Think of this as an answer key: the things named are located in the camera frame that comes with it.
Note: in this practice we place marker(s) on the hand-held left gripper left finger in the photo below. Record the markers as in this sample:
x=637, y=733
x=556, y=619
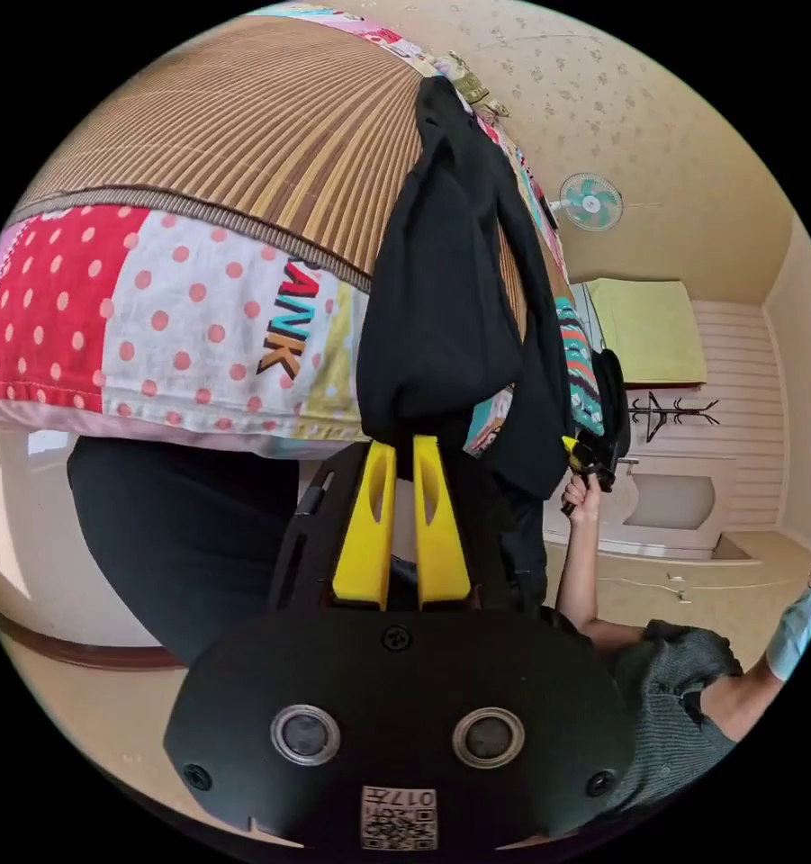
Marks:
x=366, y=540

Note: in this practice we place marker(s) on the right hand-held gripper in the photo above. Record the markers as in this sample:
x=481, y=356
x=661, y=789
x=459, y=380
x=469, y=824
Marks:
x=609, y=405

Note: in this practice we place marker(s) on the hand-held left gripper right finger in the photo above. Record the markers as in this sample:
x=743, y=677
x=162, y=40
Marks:
x=443, y=540

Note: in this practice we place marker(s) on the black pants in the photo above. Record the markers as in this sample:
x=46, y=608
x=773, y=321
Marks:
x=445, y=283

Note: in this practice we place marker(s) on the person's right forearm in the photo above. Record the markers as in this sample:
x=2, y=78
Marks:
x=578, y=574

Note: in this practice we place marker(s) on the person's right hand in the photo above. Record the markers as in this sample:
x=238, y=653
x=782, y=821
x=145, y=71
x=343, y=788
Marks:
x=584, y=503

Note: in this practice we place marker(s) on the black coat rack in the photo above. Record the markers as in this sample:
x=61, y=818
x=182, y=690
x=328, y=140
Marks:
x=675, y=409

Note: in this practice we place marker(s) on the white cupboard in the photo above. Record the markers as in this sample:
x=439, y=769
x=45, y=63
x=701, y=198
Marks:
x=675, y=503

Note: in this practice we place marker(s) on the yellow-green curtain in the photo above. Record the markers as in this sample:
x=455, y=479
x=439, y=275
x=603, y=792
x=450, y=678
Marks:
x=648, y=331

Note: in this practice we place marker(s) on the person's body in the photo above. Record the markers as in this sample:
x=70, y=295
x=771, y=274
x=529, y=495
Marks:
x=175, y=540

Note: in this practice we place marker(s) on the olive folded garment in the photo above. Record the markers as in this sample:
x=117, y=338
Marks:
x=471, y=84

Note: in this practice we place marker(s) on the bed with woven mat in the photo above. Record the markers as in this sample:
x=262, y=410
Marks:
x=243, y=135

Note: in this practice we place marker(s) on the teal wall fan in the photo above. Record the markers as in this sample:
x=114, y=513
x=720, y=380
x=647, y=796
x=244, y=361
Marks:
x=591, y=202

